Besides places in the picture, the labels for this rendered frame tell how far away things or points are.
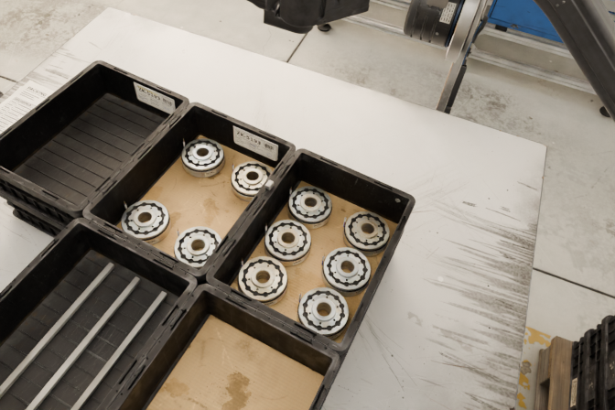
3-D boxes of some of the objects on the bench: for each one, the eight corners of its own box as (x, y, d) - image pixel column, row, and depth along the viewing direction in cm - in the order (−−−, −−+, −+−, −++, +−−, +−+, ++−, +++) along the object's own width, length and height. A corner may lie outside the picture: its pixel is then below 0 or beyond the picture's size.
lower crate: (116, 120, 151) (107, 90, 142) (200, 159, 144) (197, 130, 135) (10, 216, 128) (-10, 188, 119) (104, 268, 121) (91, 242, 112)
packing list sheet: (25, 79, 159) (24, 78, 159) (87, 102, 155) (87, 100, 155) (-59, 150, 139) (-60, 148, 139) (10, 178, 135) (10, 177, 135)
